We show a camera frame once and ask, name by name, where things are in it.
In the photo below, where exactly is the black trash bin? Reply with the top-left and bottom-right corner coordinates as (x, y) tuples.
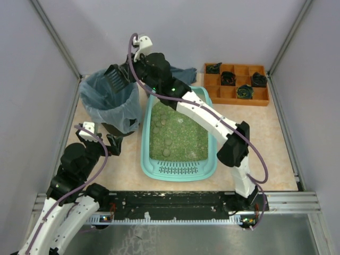
(102, 123), (134, 137)

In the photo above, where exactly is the black litter scoop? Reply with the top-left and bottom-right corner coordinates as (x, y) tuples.
(104, 64), (130, 94)

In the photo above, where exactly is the teal plastic litter box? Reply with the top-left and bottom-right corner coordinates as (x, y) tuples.
(141, 96), (217, 182)

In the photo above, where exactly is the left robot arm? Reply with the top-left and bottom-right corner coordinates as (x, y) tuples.
(16, 128), (123, 254)

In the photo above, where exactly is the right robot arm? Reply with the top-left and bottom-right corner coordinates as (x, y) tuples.
(127, 53), (259, 206)

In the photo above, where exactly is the green cat litter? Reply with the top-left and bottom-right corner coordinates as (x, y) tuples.
(149, 102), (208, 162)

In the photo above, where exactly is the translucent blue bin liner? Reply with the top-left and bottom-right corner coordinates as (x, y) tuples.
(80, 69), (142, 134)

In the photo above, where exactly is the grey-blue cloth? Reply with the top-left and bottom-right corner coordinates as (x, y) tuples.
(170, 66), (197, 86)

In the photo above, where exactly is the black rolled item top-left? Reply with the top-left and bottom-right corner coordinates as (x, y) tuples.
(206, 62), (222, 74)

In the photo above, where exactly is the orange wooden compartment tray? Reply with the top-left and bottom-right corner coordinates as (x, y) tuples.
(203, 62), (269, 106)

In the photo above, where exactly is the black rolled item middle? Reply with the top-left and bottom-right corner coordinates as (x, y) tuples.
(220, 71), (236, 86)

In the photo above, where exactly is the black rolled item lower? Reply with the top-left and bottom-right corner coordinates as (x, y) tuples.
(236, 84), (254, 99)

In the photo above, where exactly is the black rolled item right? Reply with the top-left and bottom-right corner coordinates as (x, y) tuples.
(251, 72), (268, 88)

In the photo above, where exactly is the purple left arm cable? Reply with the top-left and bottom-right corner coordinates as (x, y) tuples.
(25, 124), (109, 253)

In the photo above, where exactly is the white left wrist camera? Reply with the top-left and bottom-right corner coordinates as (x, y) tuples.
(79, 122), (97, 142)

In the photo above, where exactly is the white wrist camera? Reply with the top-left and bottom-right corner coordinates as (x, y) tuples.
(132, 36), (153, 62)
(79, 122), (97, 142)

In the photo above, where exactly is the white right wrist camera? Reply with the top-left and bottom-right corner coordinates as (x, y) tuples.
(132, 36), (153, 62)

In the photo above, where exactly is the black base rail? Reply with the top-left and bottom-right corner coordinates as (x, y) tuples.
(37, 190), (318, 231)

